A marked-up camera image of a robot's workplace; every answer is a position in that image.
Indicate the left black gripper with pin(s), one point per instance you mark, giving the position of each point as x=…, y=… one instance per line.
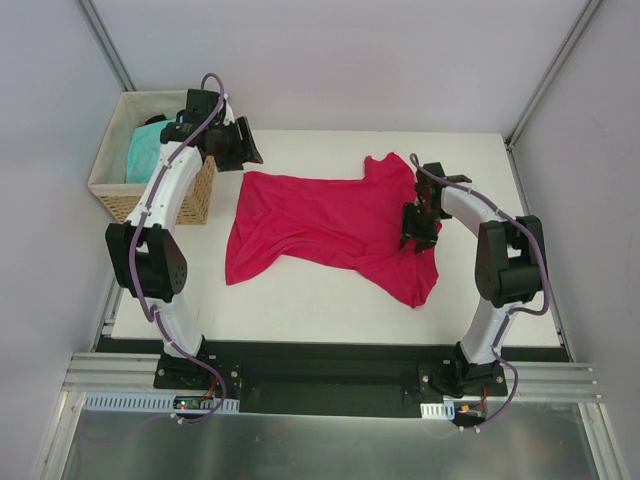
x=239, y=145

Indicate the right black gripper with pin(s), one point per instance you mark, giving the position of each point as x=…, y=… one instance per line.
x=417, y=230

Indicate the pink t shirt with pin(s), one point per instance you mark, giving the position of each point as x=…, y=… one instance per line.
x=353, y=224

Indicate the wicker basket with liner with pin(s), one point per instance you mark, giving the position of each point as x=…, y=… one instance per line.
x=107, y=178

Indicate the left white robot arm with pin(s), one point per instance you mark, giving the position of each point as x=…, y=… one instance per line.
x=146, y=258

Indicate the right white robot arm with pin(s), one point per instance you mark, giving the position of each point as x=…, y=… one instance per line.
x=510, y=271

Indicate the black garment in basket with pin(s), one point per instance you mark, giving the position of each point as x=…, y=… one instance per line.
x=155, y=119

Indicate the teal t shirt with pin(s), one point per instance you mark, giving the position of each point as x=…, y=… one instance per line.
x=143, y=152

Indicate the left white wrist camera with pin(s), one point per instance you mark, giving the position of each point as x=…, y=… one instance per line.
x=229, y=117

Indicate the right white cable duct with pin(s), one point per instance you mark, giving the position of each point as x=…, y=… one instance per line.
x=438, y=411

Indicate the white cable duct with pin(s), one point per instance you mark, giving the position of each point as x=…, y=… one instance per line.
x=158, y=403
x=438, y=411

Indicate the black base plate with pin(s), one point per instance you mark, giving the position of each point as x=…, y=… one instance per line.
x=359, y=380

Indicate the left aluminium frame post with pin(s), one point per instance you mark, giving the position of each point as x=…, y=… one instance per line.
x=101, y=35

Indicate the aluminium frame post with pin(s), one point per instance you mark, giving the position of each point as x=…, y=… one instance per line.
x=568, y=45
x=101, y=35

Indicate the front aluminium rail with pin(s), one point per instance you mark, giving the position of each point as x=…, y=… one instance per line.
x=128, y=372

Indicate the right aluminium frame post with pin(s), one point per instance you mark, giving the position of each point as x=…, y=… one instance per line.
x=568, y=45

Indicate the left white cable duct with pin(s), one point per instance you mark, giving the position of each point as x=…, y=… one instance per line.
x=158, y=403

